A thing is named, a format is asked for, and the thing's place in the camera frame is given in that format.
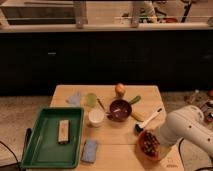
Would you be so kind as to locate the white handled brush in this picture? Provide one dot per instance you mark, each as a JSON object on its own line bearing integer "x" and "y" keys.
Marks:
{"x": 139, "y": 127}

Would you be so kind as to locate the green cup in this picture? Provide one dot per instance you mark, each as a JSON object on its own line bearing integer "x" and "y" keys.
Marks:
{"x": 91, "y": 99}

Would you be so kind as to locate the corn cob with green husk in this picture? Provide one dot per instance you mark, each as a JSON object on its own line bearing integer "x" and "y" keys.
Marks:
{"x": 136, "y": 115}

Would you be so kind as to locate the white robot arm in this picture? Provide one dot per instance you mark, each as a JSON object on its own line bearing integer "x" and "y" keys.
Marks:
{"x": 187, "y": 123}

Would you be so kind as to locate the light blue cloth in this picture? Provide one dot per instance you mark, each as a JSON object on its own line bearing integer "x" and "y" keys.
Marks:
{"x": 74, "y": 100}

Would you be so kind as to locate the blue sponge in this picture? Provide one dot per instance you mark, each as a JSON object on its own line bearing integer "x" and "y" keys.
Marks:
{"x": 89, "y": 151}

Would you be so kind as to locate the orange bowl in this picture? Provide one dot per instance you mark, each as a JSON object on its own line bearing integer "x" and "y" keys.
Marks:
{"x": 162, "y": 151}

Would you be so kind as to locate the green plastic tray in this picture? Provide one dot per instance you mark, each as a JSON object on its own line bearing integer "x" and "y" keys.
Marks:
{"x": 43, "y": 150}

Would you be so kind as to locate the wooden handled spoon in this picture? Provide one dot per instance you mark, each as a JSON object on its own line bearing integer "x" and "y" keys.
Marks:
{"x": 108, "y": 114}

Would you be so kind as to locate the purple bowl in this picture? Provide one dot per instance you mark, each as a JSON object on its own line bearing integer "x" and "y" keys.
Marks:
{"x": 120, "y": 110}

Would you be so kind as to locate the wooden block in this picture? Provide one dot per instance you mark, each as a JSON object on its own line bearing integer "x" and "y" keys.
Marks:
{"x": 63, "y": 133}

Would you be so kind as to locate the white cup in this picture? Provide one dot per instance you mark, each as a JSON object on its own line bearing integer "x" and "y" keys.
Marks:
{"x": 96, "y": 117}

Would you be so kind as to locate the dark grape bunch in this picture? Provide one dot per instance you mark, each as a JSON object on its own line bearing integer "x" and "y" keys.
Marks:
{"x": 150, "y": 145}

